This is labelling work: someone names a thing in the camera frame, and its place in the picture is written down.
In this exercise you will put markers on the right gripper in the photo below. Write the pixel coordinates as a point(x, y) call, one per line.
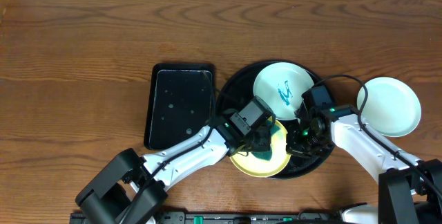
point(295, 147)

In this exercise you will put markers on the yellow plate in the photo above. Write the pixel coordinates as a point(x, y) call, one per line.
point(252, 166)

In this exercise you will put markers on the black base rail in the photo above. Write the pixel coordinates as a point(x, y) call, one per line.
point(218, 218)

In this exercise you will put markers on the black rectangular tray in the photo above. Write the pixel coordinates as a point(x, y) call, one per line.
point(180, 102)

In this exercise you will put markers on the green yellow sponge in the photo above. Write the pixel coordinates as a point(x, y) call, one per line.
point(264, 155)

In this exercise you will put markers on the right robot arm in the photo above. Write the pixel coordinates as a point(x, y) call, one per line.
point(409, 189)

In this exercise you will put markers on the white plate with M stain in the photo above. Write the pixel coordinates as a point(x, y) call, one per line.
point(281, 85)

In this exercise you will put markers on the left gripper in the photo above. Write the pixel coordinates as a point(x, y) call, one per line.
point(260, 140)

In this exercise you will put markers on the white plate with blue splat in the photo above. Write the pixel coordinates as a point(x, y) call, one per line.
point(392, 107)

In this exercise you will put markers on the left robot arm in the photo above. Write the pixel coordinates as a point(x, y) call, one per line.
point(131, 188)

